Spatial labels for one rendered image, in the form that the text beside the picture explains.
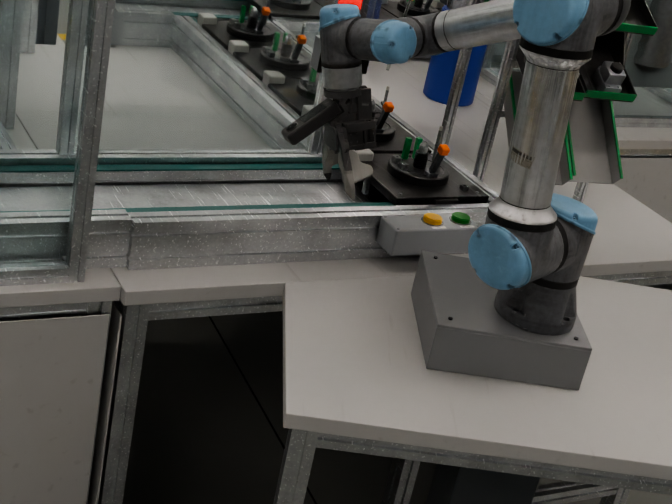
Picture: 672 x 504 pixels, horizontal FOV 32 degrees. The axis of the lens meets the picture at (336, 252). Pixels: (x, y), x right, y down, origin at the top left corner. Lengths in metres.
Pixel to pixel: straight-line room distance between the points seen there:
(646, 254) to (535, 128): 1.01
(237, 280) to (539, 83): 0.73
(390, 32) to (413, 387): 0.62
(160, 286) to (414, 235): 0.54
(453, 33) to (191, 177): 0.69
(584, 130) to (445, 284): 0.80
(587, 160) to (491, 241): 0.92
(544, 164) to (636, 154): 1.84
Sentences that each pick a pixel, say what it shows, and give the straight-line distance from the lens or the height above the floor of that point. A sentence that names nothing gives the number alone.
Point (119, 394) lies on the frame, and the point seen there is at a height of 0.63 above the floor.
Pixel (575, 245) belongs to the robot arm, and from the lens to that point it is 2.10.
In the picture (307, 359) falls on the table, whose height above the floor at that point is 0.86.
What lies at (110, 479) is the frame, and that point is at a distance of 2.45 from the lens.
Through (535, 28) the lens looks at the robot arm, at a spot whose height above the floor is 1.50.
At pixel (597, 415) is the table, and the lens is 2.16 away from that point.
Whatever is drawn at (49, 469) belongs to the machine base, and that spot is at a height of 0.46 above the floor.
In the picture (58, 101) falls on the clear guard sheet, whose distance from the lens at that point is 2.06.
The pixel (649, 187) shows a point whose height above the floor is 0.70.
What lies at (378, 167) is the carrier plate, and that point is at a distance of 2.67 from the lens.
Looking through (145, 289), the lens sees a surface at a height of 0.86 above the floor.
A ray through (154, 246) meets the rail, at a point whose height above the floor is 0.91.
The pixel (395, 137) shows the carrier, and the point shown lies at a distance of 2.88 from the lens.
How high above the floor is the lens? 1.91
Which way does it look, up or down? 25 degrees down
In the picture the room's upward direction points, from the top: 12 degrees clockwise
